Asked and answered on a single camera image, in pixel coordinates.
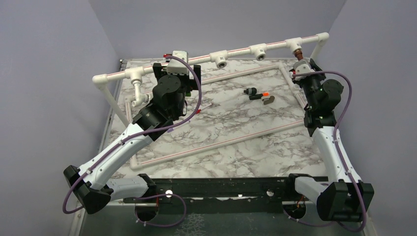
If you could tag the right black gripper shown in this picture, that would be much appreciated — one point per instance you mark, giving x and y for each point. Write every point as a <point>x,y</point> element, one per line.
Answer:
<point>313,67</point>

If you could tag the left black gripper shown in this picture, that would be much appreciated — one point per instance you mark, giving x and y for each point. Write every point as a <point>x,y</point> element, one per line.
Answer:
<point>192,84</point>

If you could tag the brown water faucet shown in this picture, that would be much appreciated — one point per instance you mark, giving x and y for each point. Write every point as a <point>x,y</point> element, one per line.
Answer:
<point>298,54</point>

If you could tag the white PVC pipe frame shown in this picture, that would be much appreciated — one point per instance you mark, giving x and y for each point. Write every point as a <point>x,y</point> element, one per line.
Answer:
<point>234,118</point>

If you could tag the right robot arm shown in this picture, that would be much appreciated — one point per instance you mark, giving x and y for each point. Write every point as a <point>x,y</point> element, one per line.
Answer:
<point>345,198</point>

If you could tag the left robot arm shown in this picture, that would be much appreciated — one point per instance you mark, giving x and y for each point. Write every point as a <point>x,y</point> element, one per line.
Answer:
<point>176,99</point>

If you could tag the white water faucet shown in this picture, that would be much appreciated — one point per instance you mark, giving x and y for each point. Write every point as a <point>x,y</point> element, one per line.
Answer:
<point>140,98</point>

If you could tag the red capped white pen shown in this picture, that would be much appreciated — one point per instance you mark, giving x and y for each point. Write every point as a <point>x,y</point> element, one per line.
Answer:
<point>203,108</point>

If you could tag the black orange marker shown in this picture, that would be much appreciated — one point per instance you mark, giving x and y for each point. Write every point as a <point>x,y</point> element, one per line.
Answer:
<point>258,96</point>

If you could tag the black grey faucet part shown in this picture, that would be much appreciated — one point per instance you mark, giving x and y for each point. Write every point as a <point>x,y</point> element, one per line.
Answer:
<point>250,91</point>

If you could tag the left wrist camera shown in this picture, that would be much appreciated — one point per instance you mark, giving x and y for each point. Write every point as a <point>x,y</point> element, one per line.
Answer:
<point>174,67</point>

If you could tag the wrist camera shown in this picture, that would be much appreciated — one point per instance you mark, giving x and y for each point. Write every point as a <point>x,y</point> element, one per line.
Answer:
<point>302,66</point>
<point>174,67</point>

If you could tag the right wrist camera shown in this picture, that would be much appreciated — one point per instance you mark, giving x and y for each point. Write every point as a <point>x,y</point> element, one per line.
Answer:
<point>302,66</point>

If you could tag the grey metal handle piece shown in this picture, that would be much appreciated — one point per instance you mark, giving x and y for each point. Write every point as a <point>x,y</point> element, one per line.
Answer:
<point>268,100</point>

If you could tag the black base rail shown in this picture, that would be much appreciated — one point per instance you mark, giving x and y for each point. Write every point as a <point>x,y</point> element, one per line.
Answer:
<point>194,195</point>

